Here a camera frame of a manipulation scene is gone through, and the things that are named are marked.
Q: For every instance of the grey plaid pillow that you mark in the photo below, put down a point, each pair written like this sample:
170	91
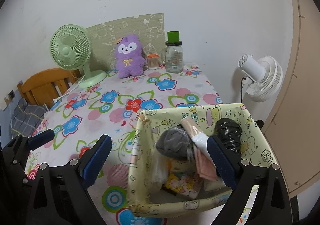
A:
26	118

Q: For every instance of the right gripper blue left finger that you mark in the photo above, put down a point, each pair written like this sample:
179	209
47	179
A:
93	160

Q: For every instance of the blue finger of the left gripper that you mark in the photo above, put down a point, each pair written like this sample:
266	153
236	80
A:
41	139

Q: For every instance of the floral tablecloth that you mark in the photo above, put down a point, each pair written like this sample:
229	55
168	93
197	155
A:
111	107

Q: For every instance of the pink tissue packet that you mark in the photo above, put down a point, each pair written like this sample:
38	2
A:
205	168

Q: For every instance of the yellow cartoon tissue pack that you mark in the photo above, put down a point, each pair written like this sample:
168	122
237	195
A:
183	179

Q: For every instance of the black plastic bag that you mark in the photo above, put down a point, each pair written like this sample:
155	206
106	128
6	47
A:
229	132

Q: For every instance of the white standing fan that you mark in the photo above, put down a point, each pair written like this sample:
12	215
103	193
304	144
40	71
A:
263	77

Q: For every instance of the wall socket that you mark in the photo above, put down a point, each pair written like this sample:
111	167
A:
11	95

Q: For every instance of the purple plush toy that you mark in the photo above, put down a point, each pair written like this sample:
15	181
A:
128	53

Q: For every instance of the glass jar green lid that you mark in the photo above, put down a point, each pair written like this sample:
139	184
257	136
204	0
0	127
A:
173	53

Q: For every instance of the green desk fan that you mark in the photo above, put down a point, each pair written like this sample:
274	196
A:
71	48

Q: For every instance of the grey drawstring pouch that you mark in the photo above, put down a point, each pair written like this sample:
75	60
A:
176	143

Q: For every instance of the green patterned mat board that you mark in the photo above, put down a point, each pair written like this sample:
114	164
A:
104	37

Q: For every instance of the yellow cartoon storage box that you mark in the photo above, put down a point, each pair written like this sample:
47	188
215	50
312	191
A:
148	170

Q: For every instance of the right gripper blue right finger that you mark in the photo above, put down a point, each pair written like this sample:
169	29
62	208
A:
223	160

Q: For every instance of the toothpick jar orange lid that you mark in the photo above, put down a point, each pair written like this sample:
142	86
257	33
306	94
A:
152	61

